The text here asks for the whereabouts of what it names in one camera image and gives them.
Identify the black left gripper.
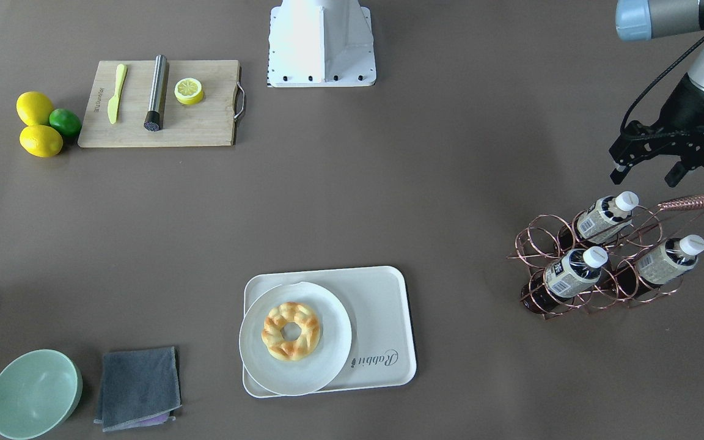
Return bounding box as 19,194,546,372
609,76,704,188

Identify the tea bottle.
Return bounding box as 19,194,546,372
521,247,609,314
614,235,704,298
558,191,639,251

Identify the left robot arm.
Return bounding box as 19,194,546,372
609,1,704,187

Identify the white rectangular tray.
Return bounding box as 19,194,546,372
243,266,417,398

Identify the white round plate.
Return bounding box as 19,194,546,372
238,282,352,396

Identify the bamboo cutting board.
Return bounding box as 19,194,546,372
78,59,240,148

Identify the half lemon slice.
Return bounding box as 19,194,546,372
174,78,205,106

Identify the steel muddler black tip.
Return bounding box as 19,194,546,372
143,54,169,133

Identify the yellow plastic knife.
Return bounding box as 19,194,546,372
107,64,128,125

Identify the grey folded cloth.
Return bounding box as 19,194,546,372
94,346,182,432

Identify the green lime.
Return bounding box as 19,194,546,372
48,108,82,138

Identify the yellow lemon near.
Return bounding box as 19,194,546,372
19,125,64,158

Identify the yellow lemon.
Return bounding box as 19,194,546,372
19,125,64,158
16,91,55,126

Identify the yellow lemon far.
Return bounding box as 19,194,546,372
16,91,55,126

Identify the mint green bowl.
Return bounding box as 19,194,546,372
0,349,82,439

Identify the copper wire bottle rack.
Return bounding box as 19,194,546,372
511,195,704,319

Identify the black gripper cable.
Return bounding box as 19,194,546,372
619,12,704,138

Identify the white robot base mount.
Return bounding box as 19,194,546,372
266,1,377,87

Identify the braided ring bread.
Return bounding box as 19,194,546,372
262,301,322,362

